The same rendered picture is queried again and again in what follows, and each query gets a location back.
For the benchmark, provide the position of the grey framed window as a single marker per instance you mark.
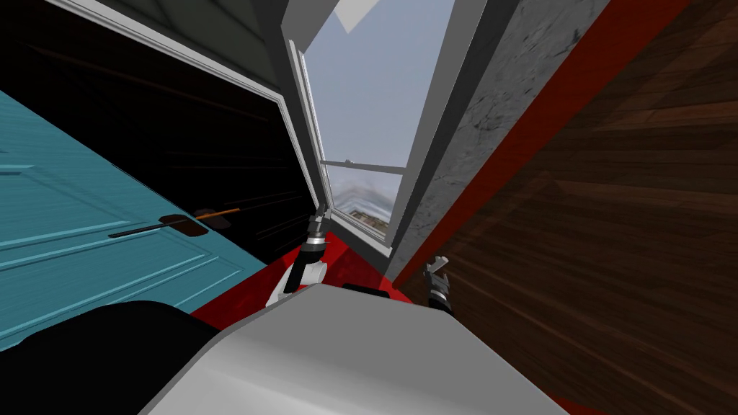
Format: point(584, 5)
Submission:
point(369, 115)

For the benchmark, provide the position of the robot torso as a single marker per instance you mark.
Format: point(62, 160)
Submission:
point(346, 357)

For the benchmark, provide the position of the teal door leaf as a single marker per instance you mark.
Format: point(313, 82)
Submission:
point(69, 230)

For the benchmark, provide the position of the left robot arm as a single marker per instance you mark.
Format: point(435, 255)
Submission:
point(86, 357)

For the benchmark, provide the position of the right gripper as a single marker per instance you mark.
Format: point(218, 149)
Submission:
point(438, 281)

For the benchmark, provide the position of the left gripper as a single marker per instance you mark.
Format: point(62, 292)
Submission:
point(319, 225)

